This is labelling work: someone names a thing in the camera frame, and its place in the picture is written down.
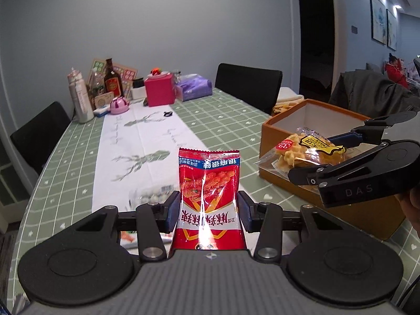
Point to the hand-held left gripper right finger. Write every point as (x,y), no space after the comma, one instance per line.
(244,212)

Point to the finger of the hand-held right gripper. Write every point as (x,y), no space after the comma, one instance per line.
(315,174)
(370,131)

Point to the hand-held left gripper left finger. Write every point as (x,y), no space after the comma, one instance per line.
(173,210)

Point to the yellow waffle biscuit packet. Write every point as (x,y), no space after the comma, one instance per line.
(295,152)

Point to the red snack packet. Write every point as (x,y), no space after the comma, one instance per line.
(208,183)

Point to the orange cardboard box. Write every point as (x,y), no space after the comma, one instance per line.
(354,216)

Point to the person's right hand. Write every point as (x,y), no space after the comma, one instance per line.
(410,208)

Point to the clear packet of white balls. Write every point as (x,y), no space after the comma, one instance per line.
(151,195)

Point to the dark jacket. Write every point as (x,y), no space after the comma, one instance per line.
(367,92)

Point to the white packet with orange sticks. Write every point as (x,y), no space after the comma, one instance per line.
(128,240)

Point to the white table runner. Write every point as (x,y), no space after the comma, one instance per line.
(137,147)

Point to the yellow snack sticks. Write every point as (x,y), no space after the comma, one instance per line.
(283,107)

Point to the white folded cloth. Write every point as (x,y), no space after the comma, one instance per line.
(288,95)

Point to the green checked tablecloth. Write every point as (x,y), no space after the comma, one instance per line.
(72,170)

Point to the black chair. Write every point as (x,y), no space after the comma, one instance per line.
(249,83)
(36,134)

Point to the pink round container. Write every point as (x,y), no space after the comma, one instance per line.
(118,105)

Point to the pink square box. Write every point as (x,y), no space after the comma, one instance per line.
(159,90)

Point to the blue and white case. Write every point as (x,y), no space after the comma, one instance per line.
(101,111)

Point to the white box with black top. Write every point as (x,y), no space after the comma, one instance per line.
(138,90)

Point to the purple tissue pack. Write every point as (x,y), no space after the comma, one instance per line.
(195,87)

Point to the small beige box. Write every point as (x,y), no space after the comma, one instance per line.
(103,101)

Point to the white lid with red toy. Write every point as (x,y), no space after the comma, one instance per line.
(156,72)

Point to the dark brown liquor bottle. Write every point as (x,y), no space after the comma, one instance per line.
(113,82)

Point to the board with round stickers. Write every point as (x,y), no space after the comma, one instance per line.
(126,73)

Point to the clear plastic bottle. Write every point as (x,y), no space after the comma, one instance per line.
(95,88)

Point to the tall white bottle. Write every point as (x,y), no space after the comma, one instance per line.
(80,98)

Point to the wall switch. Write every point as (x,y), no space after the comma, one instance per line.
(354,29)

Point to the framed wall picture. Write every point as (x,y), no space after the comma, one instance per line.
(377,18)
(391,29)

